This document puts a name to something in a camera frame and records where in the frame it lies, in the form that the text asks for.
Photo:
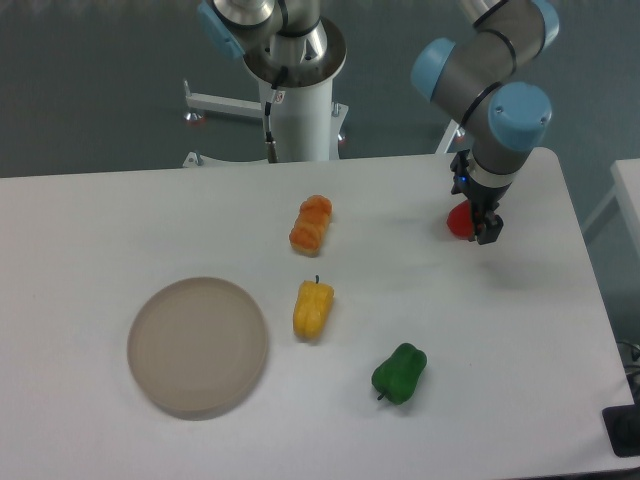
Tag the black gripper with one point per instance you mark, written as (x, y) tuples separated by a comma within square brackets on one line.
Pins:
[(484, 191)]

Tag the red bell pepper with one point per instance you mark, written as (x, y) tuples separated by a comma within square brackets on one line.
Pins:
[(459, 221)]

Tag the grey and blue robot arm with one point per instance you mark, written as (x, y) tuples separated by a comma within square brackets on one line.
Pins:
[(473, 82)]

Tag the orange bell pepper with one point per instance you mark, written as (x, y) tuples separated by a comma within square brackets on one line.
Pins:
[(310, 227)]

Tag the yellow bell pepper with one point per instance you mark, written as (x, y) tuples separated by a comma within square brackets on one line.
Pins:
[(312, 308)]

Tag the green bell pepper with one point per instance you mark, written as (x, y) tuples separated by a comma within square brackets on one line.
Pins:
[(396, 378)]

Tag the white side table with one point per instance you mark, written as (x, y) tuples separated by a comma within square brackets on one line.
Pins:
[(622, 198)]

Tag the black device at table edge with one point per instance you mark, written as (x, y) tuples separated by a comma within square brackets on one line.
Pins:
[(622, 426)]

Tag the beige round plate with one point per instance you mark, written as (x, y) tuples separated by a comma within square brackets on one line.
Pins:
[(197, 347)]

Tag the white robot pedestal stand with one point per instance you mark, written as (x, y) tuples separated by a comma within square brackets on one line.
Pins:
[(293, 54)]

